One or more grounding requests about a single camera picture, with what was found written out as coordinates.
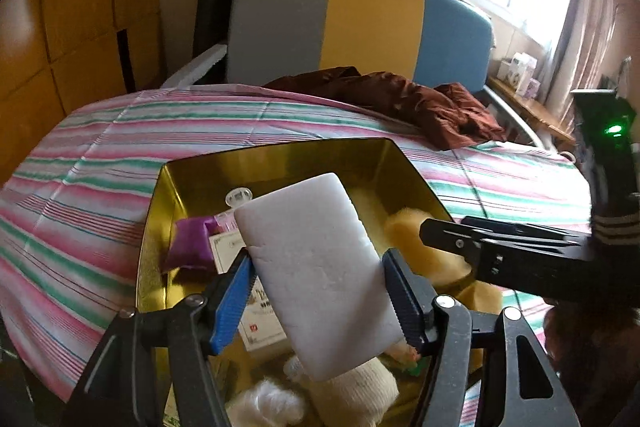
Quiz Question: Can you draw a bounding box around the white cardboard box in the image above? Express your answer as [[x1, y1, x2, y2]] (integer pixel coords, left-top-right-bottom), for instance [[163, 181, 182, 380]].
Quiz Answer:
[[497, 53, 538, 95]]

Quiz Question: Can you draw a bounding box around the wooden shelf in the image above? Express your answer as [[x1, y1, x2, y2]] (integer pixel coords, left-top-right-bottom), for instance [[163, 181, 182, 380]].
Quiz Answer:
[[487, 77, 576, 148]]

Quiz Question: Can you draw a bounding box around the green-edged snack packet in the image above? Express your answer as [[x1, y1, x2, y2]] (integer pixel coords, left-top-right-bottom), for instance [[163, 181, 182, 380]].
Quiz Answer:
[[390, 341, 433, 375]]

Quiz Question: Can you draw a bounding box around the white foam block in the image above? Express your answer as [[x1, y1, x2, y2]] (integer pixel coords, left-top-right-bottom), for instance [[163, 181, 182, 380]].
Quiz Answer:
[[233, 173, 405, 383]]

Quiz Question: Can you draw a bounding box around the white bed rail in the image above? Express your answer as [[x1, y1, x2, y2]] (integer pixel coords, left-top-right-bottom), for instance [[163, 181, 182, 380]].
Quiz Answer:
[[161, 44, 228, 88]]

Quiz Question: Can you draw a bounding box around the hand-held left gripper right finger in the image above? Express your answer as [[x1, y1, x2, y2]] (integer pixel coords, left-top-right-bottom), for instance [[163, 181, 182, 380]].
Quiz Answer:
[[381, 249, 581, 427]]

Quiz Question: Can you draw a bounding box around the pink plastic bottle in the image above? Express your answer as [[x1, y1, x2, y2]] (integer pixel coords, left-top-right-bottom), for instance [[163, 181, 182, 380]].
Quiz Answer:
[[212, 188, 256, 233]]

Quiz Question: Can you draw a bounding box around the white plastic bag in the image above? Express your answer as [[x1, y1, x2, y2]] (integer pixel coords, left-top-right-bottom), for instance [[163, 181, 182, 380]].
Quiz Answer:
[[227, 377, 308, 427]]

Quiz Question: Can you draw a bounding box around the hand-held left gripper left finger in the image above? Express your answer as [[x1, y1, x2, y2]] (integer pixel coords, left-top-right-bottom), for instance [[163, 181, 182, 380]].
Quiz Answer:
[[65, 252, 258, 427]]

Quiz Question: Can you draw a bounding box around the purple pouch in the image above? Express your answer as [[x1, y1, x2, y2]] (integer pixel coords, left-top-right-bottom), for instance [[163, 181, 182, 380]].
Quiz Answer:
[[161, 217, 218, 275]]

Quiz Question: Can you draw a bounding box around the cream cardboard box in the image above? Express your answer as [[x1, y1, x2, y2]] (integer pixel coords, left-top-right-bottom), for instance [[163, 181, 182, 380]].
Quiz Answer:
[[209, 232, 288, 350]]

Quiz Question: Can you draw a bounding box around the cream sock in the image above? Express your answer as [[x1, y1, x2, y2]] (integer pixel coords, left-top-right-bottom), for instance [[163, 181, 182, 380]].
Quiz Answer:
[[285, 354, 401, 427]]

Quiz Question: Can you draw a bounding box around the pink patterned curtain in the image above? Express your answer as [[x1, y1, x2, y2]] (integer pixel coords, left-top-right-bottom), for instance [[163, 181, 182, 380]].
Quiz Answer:
[[542, 0, 621, 128]]

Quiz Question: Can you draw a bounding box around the maroon jacket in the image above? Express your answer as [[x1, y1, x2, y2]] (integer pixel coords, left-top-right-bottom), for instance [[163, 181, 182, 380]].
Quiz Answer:
[[262, 67, 508, 152]]

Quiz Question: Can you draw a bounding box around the wooden wardrobe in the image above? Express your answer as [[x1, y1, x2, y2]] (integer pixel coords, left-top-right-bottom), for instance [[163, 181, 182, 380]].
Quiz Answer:
[[0, 0, 168, 188]]

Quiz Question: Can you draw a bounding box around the gold tin box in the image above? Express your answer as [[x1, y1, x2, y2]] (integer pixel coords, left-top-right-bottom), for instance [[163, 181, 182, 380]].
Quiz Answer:
[[136, 138, 501, 427]]

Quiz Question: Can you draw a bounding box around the grey yellow blue bed board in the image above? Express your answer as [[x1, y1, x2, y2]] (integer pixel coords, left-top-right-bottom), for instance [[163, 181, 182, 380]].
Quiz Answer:
[[226, 0, 496, 95]]

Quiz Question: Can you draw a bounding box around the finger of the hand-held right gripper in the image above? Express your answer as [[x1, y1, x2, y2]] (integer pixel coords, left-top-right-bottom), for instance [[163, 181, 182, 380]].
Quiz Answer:
[[460, 216, 593, 244], [419, 219, 640, 308]]

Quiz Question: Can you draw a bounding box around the grey bed rail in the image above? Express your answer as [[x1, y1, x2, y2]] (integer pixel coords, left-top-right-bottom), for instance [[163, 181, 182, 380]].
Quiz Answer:
[[482, 87, 556, 150]]

